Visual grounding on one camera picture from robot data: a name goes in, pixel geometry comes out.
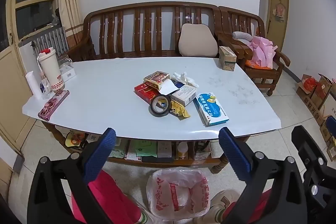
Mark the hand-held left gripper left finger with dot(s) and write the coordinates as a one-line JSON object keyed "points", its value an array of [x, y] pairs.
{"points": [[101, 153]]}

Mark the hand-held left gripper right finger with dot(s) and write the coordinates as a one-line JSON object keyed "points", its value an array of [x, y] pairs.
{"points": [[235, 155]]}

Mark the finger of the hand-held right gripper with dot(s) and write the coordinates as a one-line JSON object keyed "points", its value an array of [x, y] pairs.
{"points": [[312, 155]]}

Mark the blue white medicine box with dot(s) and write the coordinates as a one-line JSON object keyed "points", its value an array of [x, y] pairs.
{"points": [[211, 109]]}

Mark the white red print plastic bag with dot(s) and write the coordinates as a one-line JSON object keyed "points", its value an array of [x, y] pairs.
{"points": [[162, 187]]}

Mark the yellow red box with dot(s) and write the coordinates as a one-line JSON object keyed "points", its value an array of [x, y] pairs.
{"points": [[157, 79]]}

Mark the white tissue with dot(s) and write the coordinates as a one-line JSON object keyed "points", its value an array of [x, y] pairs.
{"points": [[183, 78]]}

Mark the green wet wipes pack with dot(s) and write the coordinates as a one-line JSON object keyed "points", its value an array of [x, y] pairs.
{"points": [[118, 149]]}

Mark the wooden coffee table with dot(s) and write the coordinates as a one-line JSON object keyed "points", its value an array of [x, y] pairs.
{"points": [[220, 165]]}

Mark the yellow orange round item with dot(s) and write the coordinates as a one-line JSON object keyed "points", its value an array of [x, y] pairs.
{"points": [[74, 138]]}

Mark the clear square container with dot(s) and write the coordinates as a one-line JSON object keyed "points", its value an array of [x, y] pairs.
{"points": [[203, 151]]}

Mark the bright green packet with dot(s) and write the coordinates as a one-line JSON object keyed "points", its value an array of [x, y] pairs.
{"points": [[143, 149]]}

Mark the person's right beige shoe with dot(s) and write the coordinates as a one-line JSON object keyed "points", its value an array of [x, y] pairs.
{"points": [[223, 199]]}

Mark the person's left leg red pants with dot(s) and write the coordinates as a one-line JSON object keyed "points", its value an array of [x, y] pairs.
{"points": [[113, 200]]}

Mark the person's leg red pants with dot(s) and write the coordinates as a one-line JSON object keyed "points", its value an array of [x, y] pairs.
{"points": [[262, 203], [113, 200]]}

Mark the white bottle yellow label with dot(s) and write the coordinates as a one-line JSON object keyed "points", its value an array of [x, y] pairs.
{"points": [[182, 150]]}

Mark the person's right leg red pants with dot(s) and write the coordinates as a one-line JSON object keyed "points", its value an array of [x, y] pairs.
{"points": [[262, 203]]}

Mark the dark notebook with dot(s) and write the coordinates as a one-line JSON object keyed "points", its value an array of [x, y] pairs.
{"points": [[157, 159]]}

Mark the long white box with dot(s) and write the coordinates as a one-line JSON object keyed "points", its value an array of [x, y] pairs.
{"points": [[164, 149]]}

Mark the stack of cardboard boxes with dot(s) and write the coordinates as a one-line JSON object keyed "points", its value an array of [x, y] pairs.
{"points": [[321, 92]]}

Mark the black tape roll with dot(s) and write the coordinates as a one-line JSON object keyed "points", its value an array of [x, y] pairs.
{"points": [[151, 109]]}

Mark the pink phone case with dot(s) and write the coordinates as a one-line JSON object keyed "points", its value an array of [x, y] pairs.
{"points": [[52, 104]]}

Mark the yellow snack wrapper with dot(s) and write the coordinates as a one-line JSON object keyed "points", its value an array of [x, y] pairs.
{"points": [[179, 109]]}

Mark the red cigarette pack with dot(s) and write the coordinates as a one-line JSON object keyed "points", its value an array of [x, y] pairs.
{"points": [[145, 92]]}

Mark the small white box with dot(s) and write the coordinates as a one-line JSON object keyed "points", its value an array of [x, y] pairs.
{"points": [[67, 73]]}

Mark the small white blue packet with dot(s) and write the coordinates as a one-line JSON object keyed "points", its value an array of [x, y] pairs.
{"points": [[46, 85]]}

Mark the dark blue pack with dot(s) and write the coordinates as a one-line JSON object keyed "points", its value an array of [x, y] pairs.
{"points": [[178, 85]]}

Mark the white paper card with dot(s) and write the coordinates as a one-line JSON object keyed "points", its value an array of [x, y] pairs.
{"points": [[168, 87]]}

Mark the green beige carton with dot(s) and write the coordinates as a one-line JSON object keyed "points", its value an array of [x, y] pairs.
{"points": [[227, 60]]}

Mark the white tube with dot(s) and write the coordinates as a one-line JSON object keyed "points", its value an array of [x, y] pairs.
{"points": [[32, 83]]}

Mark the white tumbler red lid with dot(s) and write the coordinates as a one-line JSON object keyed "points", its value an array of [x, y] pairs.
{"points": [[50, 69]]}

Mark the clear glass cup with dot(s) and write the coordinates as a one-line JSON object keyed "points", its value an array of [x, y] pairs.
{"points": [[64, 61]]}

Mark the pink plastic bags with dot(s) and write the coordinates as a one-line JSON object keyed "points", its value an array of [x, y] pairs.
{"points": [[262, 53]]}

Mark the wooden armchair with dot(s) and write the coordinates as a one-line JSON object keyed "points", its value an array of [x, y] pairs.
{"points": [[228, 37]]}

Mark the grey rolled pillow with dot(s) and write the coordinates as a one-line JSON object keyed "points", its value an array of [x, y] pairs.
{"points": [[241, 35]]}

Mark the beige cushion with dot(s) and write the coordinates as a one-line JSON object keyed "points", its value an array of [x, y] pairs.
{"points": [[198, 40]]}

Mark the grey radiator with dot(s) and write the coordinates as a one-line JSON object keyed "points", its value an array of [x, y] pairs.
{"points": [[52, 39]]}

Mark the yellowish door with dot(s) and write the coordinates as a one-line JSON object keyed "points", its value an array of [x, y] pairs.
{"points": [[278, 35]]}

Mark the cream framed window door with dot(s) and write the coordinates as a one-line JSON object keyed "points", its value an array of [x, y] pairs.
{"points": [[10, 61]]}

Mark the hanging pink clothes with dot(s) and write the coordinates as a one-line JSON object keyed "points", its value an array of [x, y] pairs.
{"points": [[279, 11]]}

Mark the wooden slatted sofa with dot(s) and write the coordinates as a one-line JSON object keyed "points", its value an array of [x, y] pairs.
{"points": [[152, 5]]}

